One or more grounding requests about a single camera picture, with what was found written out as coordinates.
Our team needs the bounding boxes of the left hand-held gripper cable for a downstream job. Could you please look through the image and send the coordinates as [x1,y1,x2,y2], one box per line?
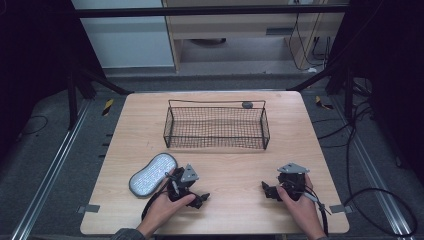
[140,172,177,222]

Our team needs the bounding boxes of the aluminium floor rail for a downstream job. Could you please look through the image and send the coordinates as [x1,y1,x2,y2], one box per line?
[331,95,415,240]
[9,99,92,240]

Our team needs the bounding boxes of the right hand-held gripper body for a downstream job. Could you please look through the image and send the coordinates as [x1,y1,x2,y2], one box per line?
[276,162,311,202]

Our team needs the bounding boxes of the black looped floor cable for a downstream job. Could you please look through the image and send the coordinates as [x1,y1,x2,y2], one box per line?
[342,187,419,238]

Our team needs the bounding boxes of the right hand-held gripper cable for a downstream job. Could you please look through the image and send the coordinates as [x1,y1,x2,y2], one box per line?
[293,181,332,237]

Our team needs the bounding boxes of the white cabinet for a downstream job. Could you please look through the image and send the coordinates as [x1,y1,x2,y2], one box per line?
[70,0,176,70]

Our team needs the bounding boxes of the yellow black striped tape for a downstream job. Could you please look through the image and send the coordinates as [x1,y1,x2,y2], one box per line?
[101,98,115,117]
[314,95,335,111]

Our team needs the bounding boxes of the thin black floor cable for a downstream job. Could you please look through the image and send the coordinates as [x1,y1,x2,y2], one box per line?
[20,115,49,137]

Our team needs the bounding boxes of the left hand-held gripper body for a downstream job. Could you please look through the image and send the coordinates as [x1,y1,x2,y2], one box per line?
[166,163,201,203]

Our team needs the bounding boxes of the black hanging desk cables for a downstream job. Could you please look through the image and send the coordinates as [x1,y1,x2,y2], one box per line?
[287,12,332,72]

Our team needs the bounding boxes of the person's left hand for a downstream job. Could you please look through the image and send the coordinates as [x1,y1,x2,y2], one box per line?
[137,192,197,236]

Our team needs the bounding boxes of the person's right hand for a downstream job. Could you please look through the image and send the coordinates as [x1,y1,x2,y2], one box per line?
[275,174,327,240]

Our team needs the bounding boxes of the black metal stand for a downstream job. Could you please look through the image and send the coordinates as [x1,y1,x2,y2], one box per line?
[287,61,355,122]
[65,64,135,132]

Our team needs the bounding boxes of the black horizontal crossbar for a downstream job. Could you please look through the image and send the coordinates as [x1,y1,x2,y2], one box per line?
[73,4,350,19]

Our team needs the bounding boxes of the hand-held gripper cable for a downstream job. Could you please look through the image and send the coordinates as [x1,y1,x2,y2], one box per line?
[293,181,332,237]
[140,172,177,222]

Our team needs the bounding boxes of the black wire mesh basket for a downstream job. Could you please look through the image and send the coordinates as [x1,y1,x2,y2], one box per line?
[162,99,271,151]

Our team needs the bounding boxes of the grey metal table bracket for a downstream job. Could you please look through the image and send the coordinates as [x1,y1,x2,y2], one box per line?
[328,204,354,215]
[76,204,101,215]

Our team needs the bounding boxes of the dark curtain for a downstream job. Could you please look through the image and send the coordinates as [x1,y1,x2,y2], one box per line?
[328,0,424,186]
[0,0,105,163]

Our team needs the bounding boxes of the grey oval padded mask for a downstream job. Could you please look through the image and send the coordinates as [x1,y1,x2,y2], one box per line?
[128,152,179,198]

